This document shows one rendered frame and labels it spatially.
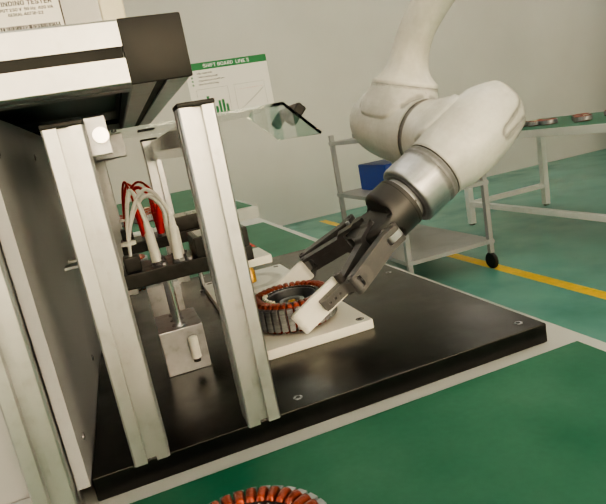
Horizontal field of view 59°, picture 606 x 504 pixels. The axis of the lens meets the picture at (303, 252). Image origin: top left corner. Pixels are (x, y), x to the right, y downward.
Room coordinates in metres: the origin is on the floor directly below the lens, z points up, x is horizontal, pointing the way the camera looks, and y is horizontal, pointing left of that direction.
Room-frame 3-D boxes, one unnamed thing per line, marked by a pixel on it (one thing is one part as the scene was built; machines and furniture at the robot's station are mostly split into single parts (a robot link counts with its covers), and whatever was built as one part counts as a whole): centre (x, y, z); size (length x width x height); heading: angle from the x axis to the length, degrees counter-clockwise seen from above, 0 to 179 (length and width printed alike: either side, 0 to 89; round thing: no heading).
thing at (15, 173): (0.71, 0.30, 0.92); 0.66 x 0.01 x 0.30; 17
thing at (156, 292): (0.85, 0.23, 0.80); 0.08 x 0.05 x 0.06; 17
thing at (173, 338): (0.62, 0.16, 0.80); 0.08 x 0.05 x 0.06; 17
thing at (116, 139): (0.83, 0.26, 1.05); 0.06 x 0.04 x 0.04; 17
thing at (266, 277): (0.90, 0.10, 0.78); 0.15 x 0.15 x 0.01; 17
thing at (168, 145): (0.75, 0.16, 1.03); 0.62 x 0.01 x 0.03; 17
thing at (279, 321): (0.66, 0.03, 0.80); 0.11 x 0.11 x 0.04
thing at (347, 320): (0.66, 0.03, 0.78); 0.15 x 0.15 x 0.01; 17
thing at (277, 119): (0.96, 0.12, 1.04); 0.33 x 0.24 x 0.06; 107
